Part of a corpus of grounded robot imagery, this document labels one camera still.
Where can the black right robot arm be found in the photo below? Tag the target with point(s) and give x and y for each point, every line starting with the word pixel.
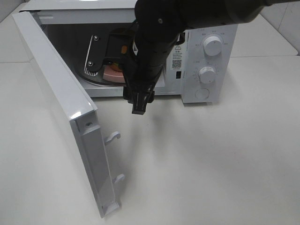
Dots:
pixel 165 20

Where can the upper white power knob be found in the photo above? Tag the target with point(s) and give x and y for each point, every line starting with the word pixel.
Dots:
pixel 212 45

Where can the white microwave door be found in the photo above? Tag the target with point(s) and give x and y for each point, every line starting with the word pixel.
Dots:
pixel 73 111

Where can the round white door button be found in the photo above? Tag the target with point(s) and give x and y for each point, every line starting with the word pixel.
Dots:
pixel 202 93

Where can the glass microwave turntable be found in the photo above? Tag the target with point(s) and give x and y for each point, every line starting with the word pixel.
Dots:
pixel 96 78

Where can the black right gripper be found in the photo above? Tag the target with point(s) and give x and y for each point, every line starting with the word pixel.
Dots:
pixel 141 62

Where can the white microwave oven body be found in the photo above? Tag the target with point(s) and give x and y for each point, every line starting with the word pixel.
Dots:
pixel 69 25

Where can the white timer knob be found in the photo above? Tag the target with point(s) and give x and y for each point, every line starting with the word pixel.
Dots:
pixel 207 75

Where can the pink round plate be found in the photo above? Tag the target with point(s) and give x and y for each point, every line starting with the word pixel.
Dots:
pixel 112 75

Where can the burger with lettuce and cheese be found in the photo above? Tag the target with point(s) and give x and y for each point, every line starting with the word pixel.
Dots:
pixel 115 67

